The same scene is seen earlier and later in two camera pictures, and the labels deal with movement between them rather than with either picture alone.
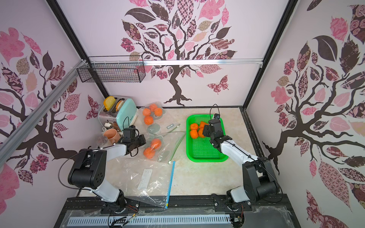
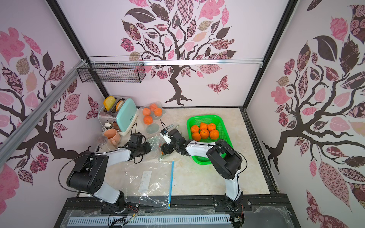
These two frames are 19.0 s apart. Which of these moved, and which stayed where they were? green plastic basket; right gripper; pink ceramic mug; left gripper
Moved: left gripper; right gripper
Stayed: pink ceramic mug; green plastic basket
